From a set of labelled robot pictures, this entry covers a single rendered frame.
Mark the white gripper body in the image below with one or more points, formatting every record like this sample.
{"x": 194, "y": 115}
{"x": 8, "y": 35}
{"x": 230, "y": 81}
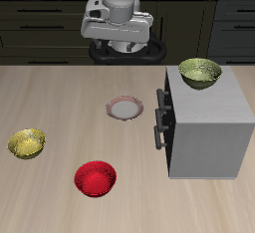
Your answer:
{"x": 116, "y": 31}

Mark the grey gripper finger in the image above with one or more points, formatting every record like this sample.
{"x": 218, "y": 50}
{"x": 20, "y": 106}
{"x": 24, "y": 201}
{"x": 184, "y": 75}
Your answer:
{"x": 130, "y": 46}
{"x": 98, "y": 44}

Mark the white plate with pink rim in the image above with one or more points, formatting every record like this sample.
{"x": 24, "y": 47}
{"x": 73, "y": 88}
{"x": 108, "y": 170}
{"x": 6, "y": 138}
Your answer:
{"x": 124, "y": 108}

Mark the green bowl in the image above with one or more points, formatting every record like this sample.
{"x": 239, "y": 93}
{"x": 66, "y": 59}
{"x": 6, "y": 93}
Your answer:
{"x": 200, "y": 72}

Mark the yellow bowl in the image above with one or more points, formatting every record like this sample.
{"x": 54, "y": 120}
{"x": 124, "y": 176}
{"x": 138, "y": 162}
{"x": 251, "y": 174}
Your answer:
{"x": 26, "y": 143}

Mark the red bowl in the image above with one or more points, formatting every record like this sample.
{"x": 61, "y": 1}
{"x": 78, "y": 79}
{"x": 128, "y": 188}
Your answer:
{"x": 95, "y": 179}

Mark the dark kitchen cupboards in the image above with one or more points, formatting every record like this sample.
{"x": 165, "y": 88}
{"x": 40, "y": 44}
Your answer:
{"x": 43, "y": 38}

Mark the grey kitchen drawer unit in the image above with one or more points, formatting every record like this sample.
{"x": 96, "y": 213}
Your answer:
{"x": 232, "y": 34}

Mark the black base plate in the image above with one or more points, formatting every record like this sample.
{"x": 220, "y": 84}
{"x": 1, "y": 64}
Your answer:
{"x": 156, "y": 52}

